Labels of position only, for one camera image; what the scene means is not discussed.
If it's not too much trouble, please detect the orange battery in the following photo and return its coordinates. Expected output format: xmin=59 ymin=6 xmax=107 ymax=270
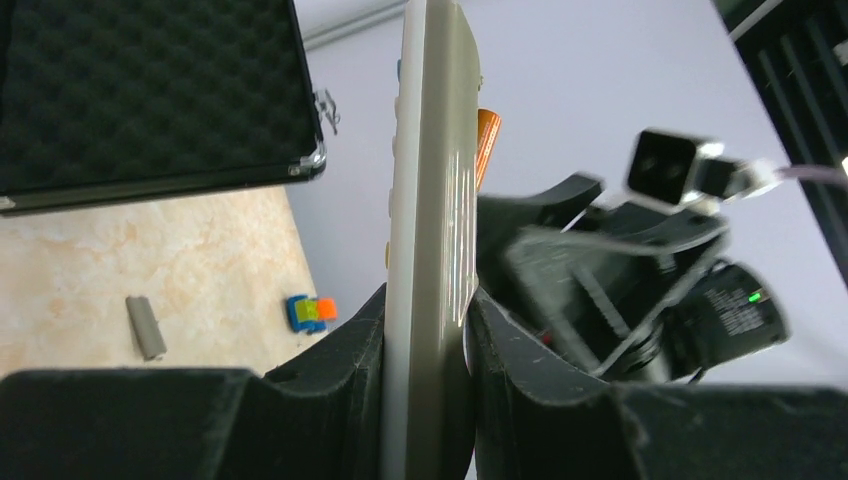
xmin=475 ymin=108 xmax=502 ymax=191

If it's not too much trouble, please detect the white remote control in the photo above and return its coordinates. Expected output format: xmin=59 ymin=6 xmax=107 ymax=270
xmin=379 ymin=1 xmax=482 ymax=479

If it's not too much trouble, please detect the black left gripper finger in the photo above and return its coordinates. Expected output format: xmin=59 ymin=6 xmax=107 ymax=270
xmin=1 ymin=288 xmax=386 ymax=479

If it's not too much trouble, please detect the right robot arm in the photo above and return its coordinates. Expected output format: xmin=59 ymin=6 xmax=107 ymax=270
xmin=469 ymin=174 xmax=847 ymax=479

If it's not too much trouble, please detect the grey battery cover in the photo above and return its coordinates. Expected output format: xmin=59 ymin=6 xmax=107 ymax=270
xmin=125 ymin=296 xmax=167 ymax=361

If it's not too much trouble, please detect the blue green toy block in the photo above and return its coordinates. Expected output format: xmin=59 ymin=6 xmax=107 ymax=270
xmin=284 ymin=295 xmax=338 ymax=334

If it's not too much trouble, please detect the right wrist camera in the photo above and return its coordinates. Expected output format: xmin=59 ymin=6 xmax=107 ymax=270
xmin=624 ymin=128 xmax=783 ymax=215

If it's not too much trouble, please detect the black poker chip case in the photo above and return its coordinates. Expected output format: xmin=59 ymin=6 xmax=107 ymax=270
xmin=1 ymin=0 xmax=339 ymax=217

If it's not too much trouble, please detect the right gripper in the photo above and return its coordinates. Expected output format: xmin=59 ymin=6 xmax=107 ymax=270
xmin=468 ymin=173 xmax=847 ymax=480

